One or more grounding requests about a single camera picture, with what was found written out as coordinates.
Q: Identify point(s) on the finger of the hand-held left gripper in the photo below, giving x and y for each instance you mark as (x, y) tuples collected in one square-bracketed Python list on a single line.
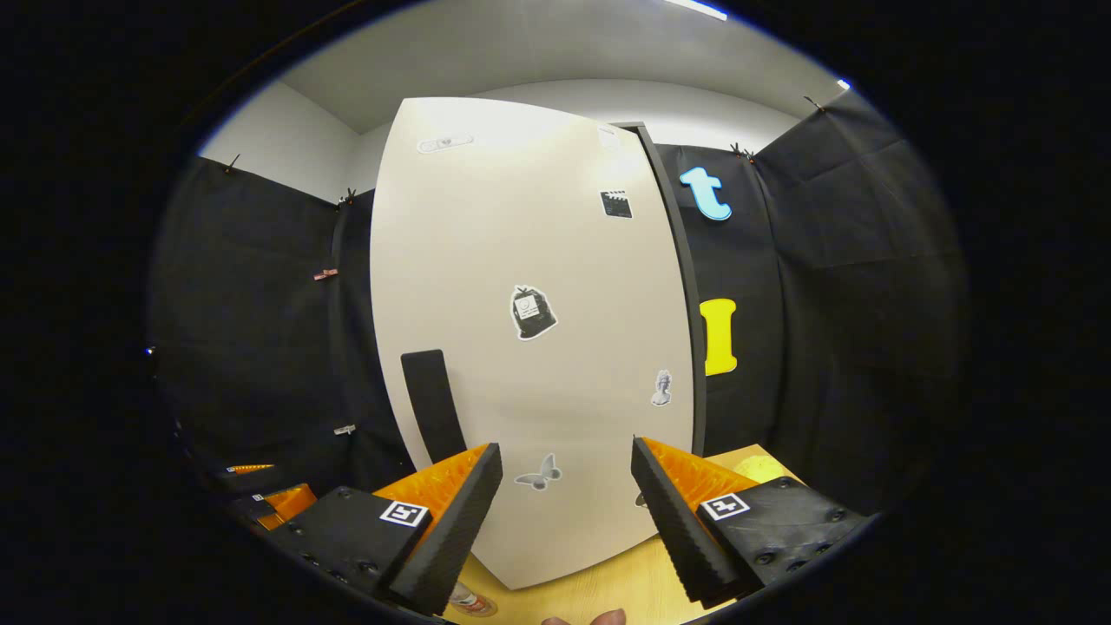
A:
[(291, 503), (247, 473)]

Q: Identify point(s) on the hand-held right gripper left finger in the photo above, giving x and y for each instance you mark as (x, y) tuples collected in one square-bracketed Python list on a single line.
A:
[(451, 534)]

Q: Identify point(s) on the yellow toy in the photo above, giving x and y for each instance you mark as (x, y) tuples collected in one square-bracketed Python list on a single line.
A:
[(765, 470)]

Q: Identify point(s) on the beige cabinet door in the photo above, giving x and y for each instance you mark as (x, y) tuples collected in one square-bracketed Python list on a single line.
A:
[(486, 243)]

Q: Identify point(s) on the dark grey cabinet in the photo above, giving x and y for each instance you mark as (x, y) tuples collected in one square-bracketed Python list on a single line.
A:
[(691, 295)]

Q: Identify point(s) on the clear plastic bottle red label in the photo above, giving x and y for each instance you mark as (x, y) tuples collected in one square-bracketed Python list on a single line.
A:
[(464, 597)]

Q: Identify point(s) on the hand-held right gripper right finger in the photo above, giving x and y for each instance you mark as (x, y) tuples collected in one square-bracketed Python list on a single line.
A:
[(677, 529)]

